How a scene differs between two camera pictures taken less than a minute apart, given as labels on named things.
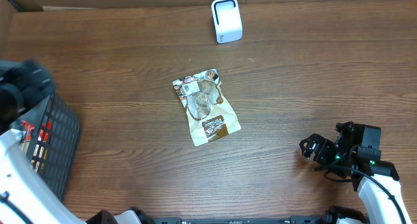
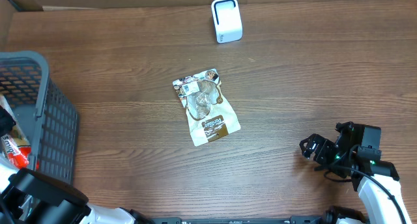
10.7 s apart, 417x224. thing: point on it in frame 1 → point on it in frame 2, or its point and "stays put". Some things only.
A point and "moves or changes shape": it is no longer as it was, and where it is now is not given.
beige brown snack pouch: (210, 115) stays put
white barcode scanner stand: (227, 19) stays put
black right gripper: (326, 147) stays put
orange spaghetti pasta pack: (36, 142) moves or changes shape
